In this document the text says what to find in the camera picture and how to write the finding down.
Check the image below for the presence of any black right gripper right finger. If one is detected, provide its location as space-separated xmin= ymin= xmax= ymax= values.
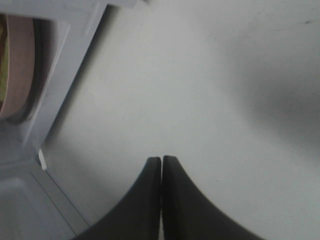
xmin=162 ymin=155 xmax=259 ymax=240

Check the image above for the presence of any glass microwave turntable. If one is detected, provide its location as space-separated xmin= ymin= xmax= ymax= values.
xmin=5 ymin=18 xmax=55 ymax=125

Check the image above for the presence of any white microwave oven body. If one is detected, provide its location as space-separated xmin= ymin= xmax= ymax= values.
xmin=0 ymin=0 xmax=135 ymax=157

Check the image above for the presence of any sandwich with lettuce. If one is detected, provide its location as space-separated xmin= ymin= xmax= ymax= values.
xmin=0 ymin=14 xmax=9 ymax=103

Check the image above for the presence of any white microwave door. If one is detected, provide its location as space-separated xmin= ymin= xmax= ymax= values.
xmin=0 ymin=151 xmax=90 ymax=240

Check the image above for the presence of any pink round plate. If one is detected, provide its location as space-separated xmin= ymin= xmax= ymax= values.
xmin=0 ymin=14 xmax=35 ymax=119

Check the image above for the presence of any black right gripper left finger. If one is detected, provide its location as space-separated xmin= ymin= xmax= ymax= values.
xmin=75 ymin=157 xmax=162 ymax=240

